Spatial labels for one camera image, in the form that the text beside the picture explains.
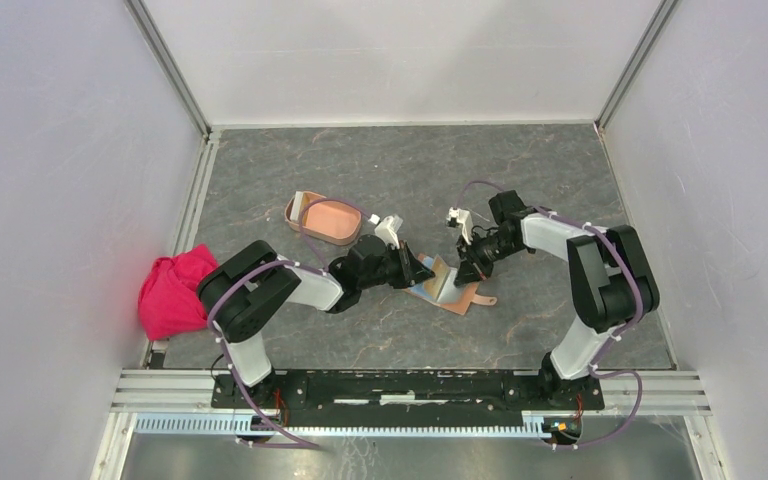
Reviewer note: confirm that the tan leather card holder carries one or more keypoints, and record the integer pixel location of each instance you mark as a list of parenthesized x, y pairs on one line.
[(454, 299)]

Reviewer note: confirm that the red crumpled cloth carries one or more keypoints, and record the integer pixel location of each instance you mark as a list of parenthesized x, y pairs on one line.
[(168, 304)]

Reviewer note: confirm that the pink oval tray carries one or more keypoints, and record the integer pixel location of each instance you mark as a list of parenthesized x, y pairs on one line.
[(329, 221)]

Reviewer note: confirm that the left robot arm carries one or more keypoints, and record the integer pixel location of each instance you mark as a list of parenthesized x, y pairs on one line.
[(243, 294)]

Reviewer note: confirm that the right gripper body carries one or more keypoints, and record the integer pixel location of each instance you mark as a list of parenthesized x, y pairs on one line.
[(492, 247)]

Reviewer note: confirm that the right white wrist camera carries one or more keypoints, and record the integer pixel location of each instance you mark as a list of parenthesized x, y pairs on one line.
[(461, 219)]

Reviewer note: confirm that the orange credit card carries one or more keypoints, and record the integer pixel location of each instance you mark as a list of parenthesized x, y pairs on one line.
[(429, 290)]

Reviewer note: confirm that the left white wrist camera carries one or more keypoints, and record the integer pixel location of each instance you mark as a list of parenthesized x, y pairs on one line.
[(386, 229)]

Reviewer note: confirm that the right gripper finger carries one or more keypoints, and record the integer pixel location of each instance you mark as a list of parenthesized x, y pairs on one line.
[(468, 272), (464, 250)]

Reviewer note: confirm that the white toothed cable duct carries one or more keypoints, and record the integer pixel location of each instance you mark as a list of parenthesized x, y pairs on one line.
[(248, 425)]

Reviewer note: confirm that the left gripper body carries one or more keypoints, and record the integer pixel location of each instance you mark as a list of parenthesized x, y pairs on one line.
[(388, 271)]

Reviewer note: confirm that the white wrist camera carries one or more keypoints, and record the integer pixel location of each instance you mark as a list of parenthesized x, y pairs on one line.
[(461, 219), (386, 229)]

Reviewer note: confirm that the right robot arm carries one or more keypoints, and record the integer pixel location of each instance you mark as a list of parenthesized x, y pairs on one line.
[(612, 284)]

